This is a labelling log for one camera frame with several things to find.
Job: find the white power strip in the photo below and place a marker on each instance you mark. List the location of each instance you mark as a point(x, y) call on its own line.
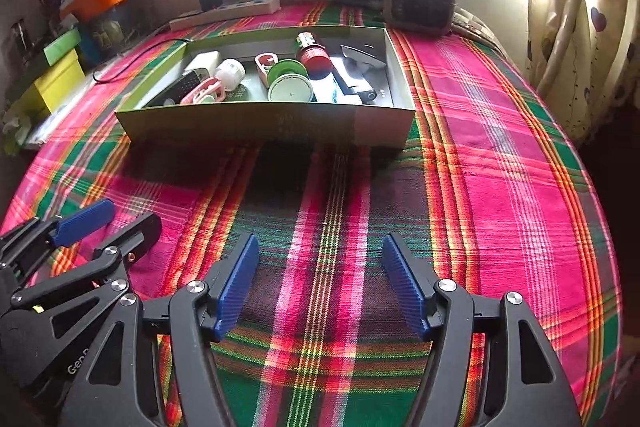
point(225, 13)

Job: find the cream heart-print curtain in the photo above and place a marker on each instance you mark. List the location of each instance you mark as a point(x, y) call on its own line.
point(585, 32)

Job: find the crumpled plastic bag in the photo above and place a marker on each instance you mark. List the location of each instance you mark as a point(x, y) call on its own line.
point(17, 132)

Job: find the dark metal stand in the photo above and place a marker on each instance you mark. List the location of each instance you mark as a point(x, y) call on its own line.
point(21, 42)

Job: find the blue USB device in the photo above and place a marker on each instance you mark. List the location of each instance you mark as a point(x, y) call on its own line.
point(327, 89)

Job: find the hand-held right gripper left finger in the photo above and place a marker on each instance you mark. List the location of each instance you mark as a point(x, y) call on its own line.
point(235, 287)

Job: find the pink clip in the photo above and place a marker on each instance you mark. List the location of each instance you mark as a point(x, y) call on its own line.
point(265, 67)
point(202, 92)

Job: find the black and silver shaver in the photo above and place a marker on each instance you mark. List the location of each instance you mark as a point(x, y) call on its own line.
point(357, 77)

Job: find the white charger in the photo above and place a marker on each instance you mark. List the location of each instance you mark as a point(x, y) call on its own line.
point(202, 64)

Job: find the pillow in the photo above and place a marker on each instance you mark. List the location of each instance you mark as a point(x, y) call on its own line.
point(475, 29)

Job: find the yellow storage box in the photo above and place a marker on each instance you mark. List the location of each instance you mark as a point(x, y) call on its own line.
point(60, 84)

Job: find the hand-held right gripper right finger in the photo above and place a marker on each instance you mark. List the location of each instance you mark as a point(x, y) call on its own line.
point(407, 287)

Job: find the green storage box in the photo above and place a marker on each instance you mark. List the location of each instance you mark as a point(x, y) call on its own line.
point(62, 47)

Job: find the green cardboard box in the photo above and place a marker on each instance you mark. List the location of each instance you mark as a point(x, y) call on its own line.
point(250, 122)

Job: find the blue storage box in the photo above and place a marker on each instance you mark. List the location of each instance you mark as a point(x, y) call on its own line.
point(89, 49)

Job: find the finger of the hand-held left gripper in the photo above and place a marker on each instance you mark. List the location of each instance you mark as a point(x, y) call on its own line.
point(82, 222)
point(140, 234)

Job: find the black remote control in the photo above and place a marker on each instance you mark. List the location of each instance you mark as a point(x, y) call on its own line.
point(177, 89)

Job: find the white-lidded green jar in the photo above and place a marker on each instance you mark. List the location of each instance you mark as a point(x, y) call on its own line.
point(290, 87)

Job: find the small white jar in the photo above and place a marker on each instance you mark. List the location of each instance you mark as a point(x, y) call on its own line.
point(231, 74)

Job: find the red-capped bottle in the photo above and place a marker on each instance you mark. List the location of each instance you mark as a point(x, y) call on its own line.
point(315, 57)

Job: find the clear container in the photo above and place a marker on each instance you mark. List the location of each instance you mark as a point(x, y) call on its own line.
point(122, 29)

